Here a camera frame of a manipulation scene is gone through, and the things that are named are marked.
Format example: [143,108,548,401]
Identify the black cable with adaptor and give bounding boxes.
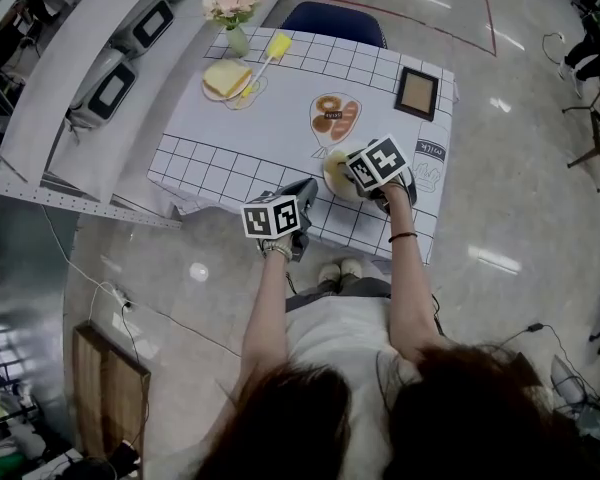
[499,322,600,399]

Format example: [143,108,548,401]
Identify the white appliance with black screen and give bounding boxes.
[110,0,175,60]
[65,47,139,130]

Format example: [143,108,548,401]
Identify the slice of toast bread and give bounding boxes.
[324,148,356,182]

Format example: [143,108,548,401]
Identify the yellow dish brush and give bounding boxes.
[237,32,294,100]

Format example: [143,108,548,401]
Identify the person's white shirt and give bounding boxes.
[194,295,426,480]

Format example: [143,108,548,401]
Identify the large white plate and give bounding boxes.
[322,140,376,203]

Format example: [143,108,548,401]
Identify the person's gray trousers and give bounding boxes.
[284,272,394,314]

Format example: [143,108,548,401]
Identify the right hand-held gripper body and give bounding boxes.
[346,134,419,215]

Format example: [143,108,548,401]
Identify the white metal shelf rack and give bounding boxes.
[0,0,291,232]

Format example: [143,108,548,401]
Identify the person's right hand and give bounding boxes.
[383,180,415,224]

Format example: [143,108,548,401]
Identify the wooden board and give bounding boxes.
[72,320,152,469]

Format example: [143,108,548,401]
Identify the small pale plate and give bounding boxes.
[201,58,255,103]

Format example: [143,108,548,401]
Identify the pale green vase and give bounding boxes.
[224,23,251,59]

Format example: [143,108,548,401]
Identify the checked white tablecloth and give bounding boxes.
[147,26,460,267]

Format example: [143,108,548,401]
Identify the person's right forearm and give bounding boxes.
[387,220,446,364]

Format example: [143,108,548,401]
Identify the dark picture frame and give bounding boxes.
[393,66,440,123]

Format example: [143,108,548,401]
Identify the white power strip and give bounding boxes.
[110,285,134,312]

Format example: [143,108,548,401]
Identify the pink flower bouquet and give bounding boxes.
[202,0,266,30]

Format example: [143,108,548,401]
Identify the person's left forearm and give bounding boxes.
[239,255,294,384]

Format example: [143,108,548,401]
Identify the blue chair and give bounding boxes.
[279,1,389,49]

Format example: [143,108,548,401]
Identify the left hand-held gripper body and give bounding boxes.
[241,195,314,264]

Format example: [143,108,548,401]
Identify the beaded wrist bracelet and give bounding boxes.
[260,244,295,263]

